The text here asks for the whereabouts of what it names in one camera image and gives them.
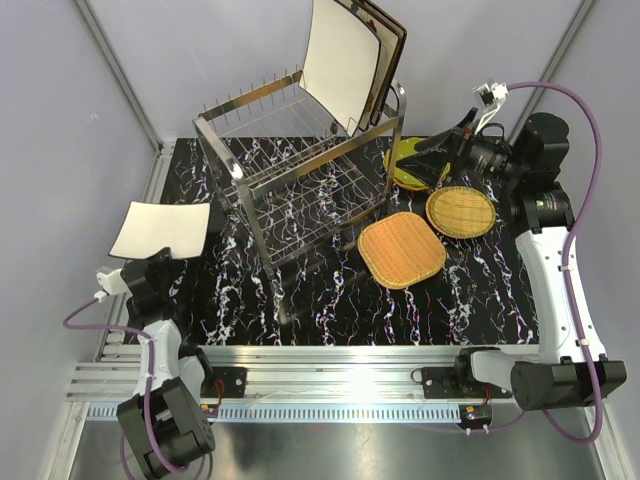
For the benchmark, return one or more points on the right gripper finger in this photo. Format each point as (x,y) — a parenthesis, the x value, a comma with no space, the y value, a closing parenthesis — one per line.
(427,167)
(442,141)

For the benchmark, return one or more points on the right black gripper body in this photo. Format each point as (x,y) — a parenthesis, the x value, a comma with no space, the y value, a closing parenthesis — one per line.
(487,156)

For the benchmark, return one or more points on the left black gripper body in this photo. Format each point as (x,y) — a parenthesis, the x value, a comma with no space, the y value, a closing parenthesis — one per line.
(163,268)

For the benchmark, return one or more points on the green polka dot plate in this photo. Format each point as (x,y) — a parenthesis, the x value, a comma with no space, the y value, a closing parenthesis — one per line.
(421,164)

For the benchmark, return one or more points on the cream black-rimmed square plate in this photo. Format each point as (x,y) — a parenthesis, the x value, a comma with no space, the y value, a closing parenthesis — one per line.
(149,228)

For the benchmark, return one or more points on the woven wicker tray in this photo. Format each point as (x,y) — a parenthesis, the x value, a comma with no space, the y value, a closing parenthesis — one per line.
(401,250)

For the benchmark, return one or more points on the dark brown square plate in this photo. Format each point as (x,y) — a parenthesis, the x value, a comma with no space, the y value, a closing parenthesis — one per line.
(392,36)

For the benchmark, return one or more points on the white square plate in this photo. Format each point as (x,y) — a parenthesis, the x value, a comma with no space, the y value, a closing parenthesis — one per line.
(340,62)

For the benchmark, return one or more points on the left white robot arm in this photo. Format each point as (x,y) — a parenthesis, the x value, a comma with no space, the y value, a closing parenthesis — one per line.
(163,421)

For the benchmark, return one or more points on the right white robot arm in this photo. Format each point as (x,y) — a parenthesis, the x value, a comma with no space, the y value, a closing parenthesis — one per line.
(573,369)

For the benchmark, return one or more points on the stainless steel dish rack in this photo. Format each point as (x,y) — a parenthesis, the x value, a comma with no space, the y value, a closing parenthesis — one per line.
(294,177)

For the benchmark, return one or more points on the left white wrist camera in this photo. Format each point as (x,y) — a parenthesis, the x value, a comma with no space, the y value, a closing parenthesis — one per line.
(111,283)

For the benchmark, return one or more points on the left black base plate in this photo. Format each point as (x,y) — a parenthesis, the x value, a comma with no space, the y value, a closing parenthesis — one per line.
(229,381)

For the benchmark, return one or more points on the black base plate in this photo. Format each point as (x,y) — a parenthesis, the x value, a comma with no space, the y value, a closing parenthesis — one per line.
(229,381)
(444,383)

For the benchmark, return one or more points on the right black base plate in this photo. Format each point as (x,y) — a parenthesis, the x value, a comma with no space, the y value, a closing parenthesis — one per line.
(444,383)

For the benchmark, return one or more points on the aluminium mounting rail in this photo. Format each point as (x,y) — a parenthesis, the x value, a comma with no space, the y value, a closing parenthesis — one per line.
(321,384)

